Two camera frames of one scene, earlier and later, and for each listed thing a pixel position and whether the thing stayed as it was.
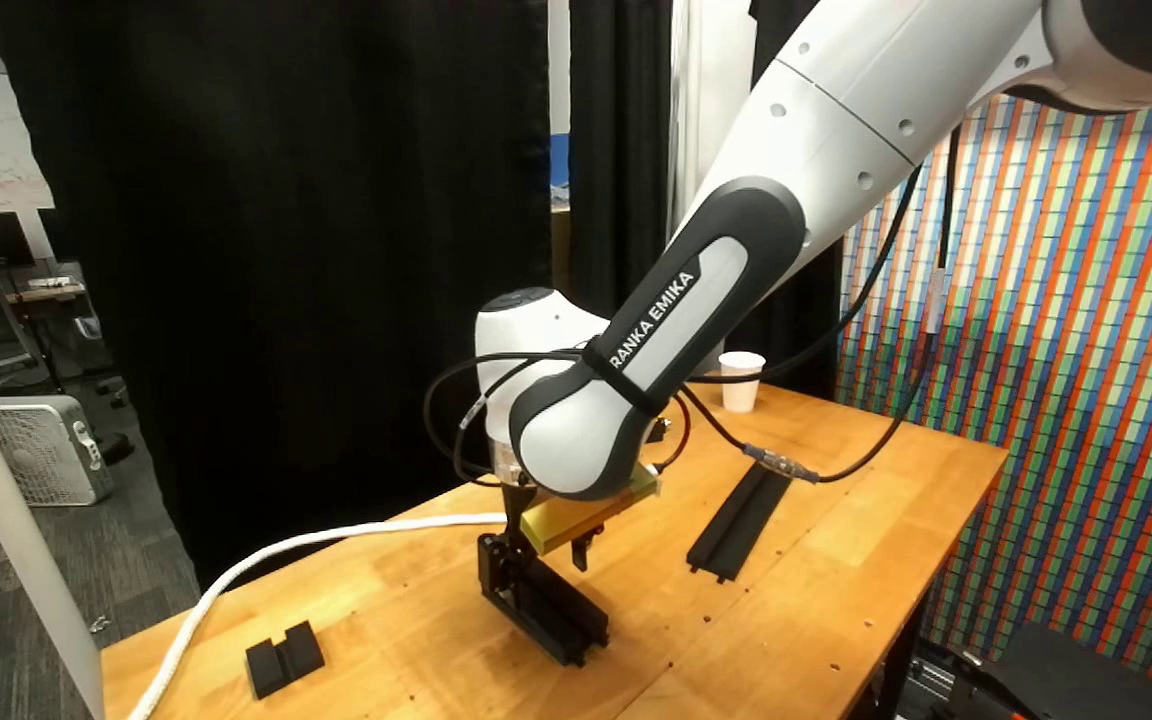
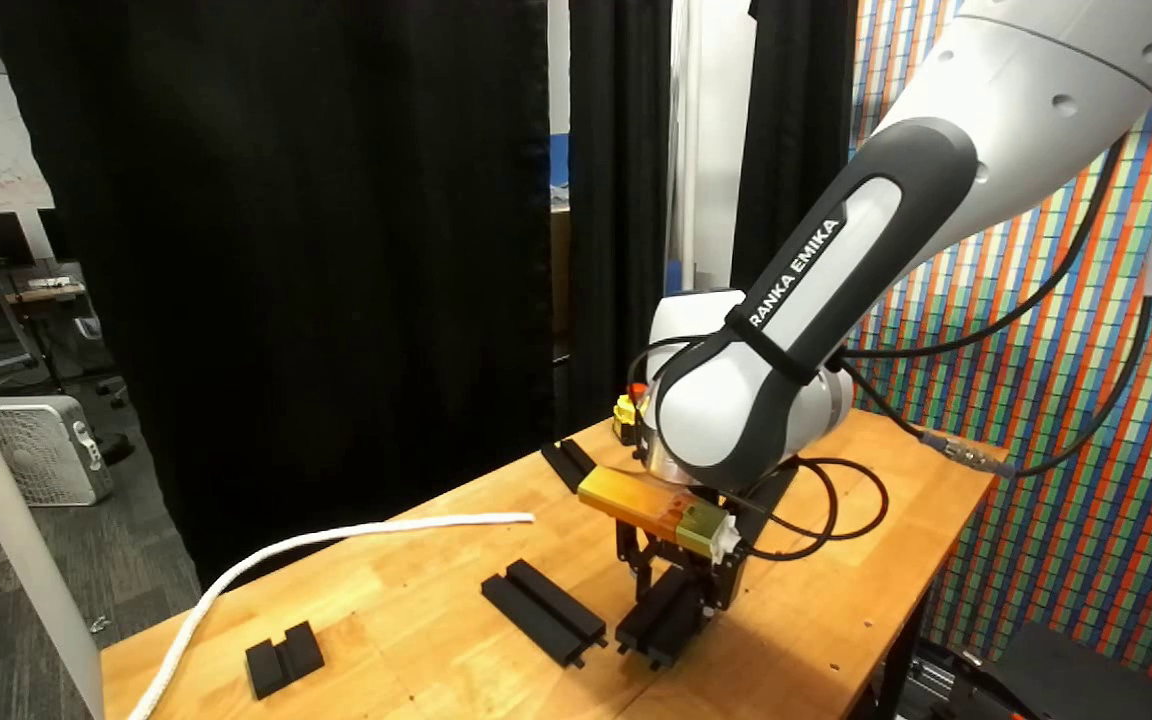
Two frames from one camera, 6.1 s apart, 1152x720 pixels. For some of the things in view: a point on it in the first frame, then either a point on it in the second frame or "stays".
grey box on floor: [51, 445] stays
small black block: [283, 663] stays
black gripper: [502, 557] → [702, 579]
